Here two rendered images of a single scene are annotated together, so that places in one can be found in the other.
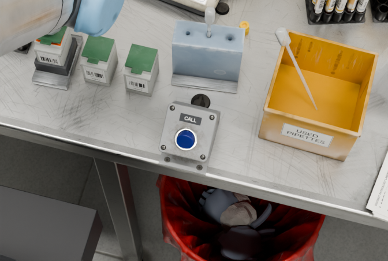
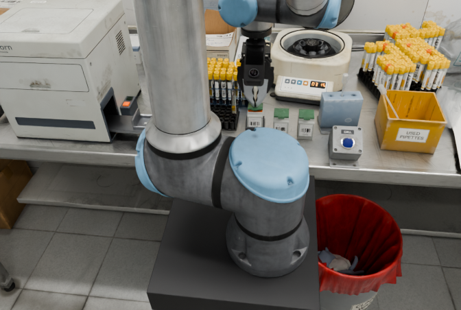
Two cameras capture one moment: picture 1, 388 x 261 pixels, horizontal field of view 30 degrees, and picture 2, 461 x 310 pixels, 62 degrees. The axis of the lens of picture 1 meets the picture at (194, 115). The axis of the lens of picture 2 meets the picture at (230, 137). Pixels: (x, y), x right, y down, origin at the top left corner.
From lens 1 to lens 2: 0.54 m
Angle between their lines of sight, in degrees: 26
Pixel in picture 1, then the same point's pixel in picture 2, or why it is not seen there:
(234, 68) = (357, 114)
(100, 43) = (282, 110)
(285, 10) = (365, 99)
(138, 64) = (306, 116)
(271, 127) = (390, 135)
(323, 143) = (422, 139)
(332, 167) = (429, 157)
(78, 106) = not seen: hidden behind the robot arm
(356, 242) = (407, 284)
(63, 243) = not seen: hidden behind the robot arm
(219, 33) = (347, 94)
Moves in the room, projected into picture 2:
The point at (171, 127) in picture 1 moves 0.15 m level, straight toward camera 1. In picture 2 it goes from (337, 138) to (364, 182)
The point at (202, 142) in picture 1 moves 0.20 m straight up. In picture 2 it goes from (357, 142) to (374, 68)
